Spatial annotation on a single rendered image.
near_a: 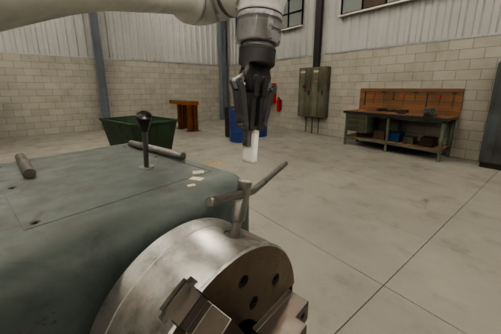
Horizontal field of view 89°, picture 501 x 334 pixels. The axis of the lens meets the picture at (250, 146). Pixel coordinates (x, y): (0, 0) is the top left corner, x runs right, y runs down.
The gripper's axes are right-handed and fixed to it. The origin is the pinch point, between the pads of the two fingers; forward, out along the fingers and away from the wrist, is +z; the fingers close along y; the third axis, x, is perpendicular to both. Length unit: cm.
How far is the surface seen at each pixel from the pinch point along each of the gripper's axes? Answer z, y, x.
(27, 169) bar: 9.0, -30.6, 37.8
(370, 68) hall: -136, 673, 178
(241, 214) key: 7.9, -13.6, -10.7
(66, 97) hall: -4, 210, 963
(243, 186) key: 3.8, -13.3, -10.3
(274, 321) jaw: 24.5, -10.4, -16.2
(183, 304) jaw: 14.8, -25.3, -12.8
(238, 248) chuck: 11.2, -16.6, -13.2
